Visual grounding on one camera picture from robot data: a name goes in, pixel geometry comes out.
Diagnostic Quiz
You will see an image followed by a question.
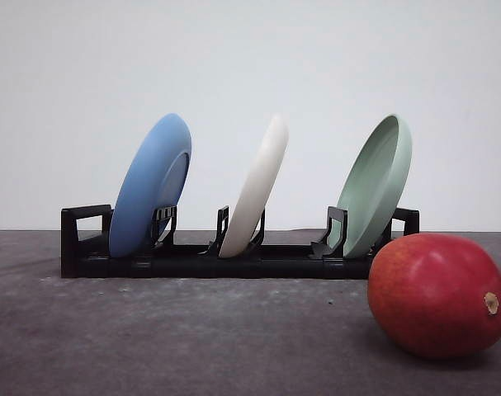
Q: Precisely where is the white plate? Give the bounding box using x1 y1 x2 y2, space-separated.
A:
219 114 289 258

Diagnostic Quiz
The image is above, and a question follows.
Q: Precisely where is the blue plate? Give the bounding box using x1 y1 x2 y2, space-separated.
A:
109 114 192 258

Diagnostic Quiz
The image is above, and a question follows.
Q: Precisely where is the green plate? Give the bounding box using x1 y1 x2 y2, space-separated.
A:
329 115 413 258

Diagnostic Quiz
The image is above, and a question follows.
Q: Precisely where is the black plate rack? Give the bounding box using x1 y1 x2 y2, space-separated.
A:
60 205 419 280

